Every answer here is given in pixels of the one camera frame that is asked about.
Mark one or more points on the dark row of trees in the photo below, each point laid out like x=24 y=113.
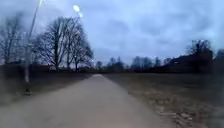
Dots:
x=143 y=66

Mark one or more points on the bare tree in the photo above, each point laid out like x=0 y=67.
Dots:
x=55 y=46
x=200 y=50
x=78 y=50
x=10 y=43

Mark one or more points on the grey paved path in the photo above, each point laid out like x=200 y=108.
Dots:
x=93 y=103

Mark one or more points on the dry grass field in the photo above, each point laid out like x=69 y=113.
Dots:
x=166 y=93

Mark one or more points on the dark grass field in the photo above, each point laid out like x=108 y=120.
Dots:
x=50 y=83

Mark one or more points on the lit street lamp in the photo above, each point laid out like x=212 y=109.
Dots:
x=76 y=8

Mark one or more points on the grey street lamp pole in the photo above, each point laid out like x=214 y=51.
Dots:
x=27 y=66

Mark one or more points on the dark hedge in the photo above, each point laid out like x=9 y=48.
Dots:
x=13 y=70

